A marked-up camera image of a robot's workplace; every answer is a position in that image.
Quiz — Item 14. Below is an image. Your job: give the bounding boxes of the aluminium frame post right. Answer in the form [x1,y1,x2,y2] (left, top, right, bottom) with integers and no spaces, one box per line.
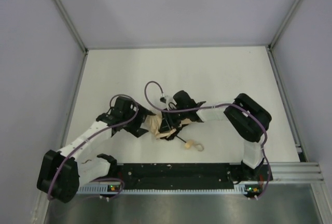
[267,0,304,52]

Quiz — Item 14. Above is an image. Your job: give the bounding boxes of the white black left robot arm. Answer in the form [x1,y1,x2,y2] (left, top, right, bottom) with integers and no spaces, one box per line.
[37,94,155,203]

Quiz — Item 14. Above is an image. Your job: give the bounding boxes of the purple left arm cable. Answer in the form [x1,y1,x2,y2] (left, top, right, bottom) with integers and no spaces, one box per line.
[46,94,142,201]

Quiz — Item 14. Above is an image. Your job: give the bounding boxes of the aluminium frame post left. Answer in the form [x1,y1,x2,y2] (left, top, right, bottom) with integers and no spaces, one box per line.
[52,0,88,54]

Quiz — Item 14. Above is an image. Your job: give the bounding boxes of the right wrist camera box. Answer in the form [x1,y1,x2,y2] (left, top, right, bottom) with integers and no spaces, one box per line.
[160,95,176,110]

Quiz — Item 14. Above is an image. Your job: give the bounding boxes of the aluminium frame post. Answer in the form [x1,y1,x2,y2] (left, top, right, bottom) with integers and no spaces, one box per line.
[52,0,88,54]
[267,0,304,52]

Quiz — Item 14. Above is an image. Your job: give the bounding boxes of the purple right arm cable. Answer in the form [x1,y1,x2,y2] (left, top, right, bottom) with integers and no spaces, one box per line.
[144,80,273,201]

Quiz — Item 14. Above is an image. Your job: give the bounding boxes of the aluminium frame rail front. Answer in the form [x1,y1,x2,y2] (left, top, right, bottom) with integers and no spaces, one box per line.
[78,162,324,198]

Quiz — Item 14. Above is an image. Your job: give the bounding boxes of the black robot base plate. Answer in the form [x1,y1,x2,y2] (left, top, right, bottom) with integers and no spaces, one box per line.
[106,163,273,190]

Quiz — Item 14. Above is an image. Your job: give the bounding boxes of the beige and black folding umbrella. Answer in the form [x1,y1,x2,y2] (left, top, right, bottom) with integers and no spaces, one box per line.
[146,113,204,152]

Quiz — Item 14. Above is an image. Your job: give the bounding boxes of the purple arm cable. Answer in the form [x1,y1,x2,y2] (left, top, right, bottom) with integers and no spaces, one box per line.
[46,94,142,201]
[144,80,273,201]

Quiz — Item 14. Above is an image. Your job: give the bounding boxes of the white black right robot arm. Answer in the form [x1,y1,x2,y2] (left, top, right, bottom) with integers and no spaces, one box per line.
[158,90,272,180]

